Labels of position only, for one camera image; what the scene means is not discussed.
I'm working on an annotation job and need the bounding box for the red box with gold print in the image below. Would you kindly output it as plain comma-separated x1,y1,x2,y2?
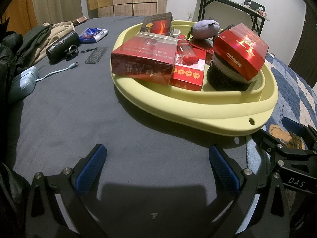
213,23,270,82

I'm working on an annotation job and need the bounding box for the black ribbed flat tag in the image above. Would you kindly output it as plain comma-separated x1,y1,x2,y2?
84,47,108,64

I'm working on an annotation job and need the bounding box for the dark green jacket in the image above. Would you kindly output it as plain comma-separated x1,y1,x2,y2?
0,24,53,100

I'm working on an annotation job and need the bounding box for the small copper box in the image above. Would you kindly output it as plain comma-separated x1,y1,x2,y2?
73,16,88,27

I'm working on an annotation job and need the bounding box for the purple plush toy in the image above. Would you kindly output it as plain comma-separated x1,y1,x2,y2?
189,19,221,40

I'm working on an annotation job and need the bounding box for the yellow plastic tray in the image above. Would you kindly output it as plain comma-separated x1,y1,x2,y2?
110,19,279,137

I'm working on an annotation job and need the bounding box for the long red clear-wrapped carton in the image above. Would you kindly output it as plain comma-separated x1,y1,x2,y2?
111,32,179,86

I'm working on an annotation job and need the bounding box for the blue white snack packet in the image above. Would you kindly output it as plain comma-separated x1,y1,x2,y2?
79,27,109,44

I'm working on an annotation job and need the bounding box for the beige garment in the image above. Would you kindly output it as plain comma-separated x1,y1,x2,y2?
37,22,76,57

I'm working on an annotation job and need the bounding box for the light blue cable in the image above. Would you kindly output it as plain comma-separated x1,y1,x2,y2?
34,62,79,82

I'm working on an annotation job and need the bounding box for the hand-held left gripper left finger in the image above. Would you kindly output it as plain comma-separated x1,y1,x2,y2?
25,144,109,238

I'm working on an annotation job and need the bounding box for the blue white checkered blanket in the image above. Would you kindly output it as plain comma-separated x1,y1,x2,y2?
245,52,317,204

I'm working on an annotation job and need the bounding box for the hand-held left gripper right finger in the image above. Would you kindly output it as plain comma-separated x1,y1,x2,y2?
208,145,291,238

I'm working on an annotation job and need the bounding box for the red box with lantern print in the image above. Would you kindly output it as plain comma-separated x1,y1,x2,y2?
169,55,206,92

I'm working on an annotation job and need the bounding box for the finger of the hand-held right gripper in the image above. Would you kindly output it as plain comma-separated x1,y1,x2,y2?
281,116,317,150
256,130,290,159

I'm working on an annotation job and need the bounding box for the black metal frame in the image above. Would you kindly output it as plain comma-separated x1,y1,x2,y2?
244,0,266,11

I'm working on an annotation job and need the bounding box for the light blue device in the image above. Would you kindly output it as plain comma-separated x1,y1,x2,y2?
8,66,40,103

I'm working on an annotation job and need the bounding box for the dark box with flame print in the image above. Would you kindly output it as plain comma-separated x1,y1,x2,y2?
142,12,174,37

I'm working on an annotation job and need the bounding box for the metal key ring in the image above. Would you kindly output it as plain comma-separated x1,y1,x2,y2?
65,44,79,60

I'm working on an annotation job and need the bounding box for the black pouch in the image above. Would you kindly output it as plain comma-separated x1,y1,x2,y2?
46,30,80,64

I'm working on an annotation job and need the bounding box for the dark brown door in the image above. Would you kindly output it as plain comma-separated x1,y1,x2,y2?
288,4,317,90

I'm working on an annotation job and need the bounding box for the red clear tube lighter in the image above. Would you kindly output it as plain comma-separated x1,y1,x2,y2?
177,34,199,63

